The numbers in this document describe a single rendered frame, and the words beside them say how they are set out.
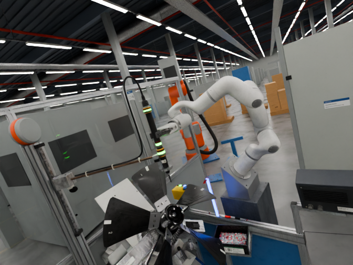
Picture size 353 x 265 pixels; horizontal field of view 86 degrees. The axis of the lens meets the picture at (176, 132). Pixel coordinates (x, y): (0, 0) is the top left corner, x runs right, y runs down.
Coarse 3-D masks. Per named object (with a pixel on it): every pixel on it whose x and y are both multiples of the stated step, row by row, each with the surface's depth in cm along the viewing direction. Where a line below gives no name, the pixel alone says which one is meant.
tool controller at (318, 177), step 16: (304, 176) 97; (320, 176) 93; (336, 176) 90; (352, 176) 86; (304, 192) 96; (320, 192) 92; (336, 192) 87; (352, 192) 83; (320, 208) 94; (336, 208) 92; (352, 208) 88
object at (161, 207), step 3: (165, 195) 112; (162, 198) 112; (165, 198) 111; (159, 201) 112; (162, 201) 111; (165, 201) 111; (168, 201) 110; (156, 204) 112; (159, 204) 111; (165, 204) 110; (168, 204) 110; (156, 207) 111; (159, 207) 111; (162, 207) 110; (159, 210) 110; (162, 210) 110
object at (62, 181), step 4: (72, 172) 116; (56, 176) 115; (60, 176) 113; (64, 176) 111; (68, 176) 112; (72, 176) 115; (52, 180) 111; (56, 180) 110; (60, 180) 110; (64, 180) 110; (68, 180) 111; (72, 180) 114; (76, 180) 117; (56, 184) 111; (60, 184) 111; (64, 184) 111; (68, 184) 110; (72, 184) 113; (56, 188) 112; (60, 188) 111; (64, 188) 111
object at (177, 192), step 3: (177, 186) 166; (180, 186) 164; (174, 189) 162; (177, 189) 161; (180, 189) 159; (183, 189) 157; (174, 192) 161; (177, 192) 159; (180, 192) 156; (183, 192) 154; (174, 195) 162; (177, 195) 160; (180, 195) 158; (174, 198) 164; (177, 198) 161
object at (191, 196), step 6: (192, 186) 134; (198, 186) 134; (186, 192) 128; (192, 192) 127; (198, 192) 126; (204, 192) 127; (210, 192) 128; (180, 198) 123; (186, 198) 121; (192, 198) 120; (198, 198) 120; (204, 198) 120; (210, 198) 121; (180, 204) 117; (186, 204) 114; (192, 204) 114
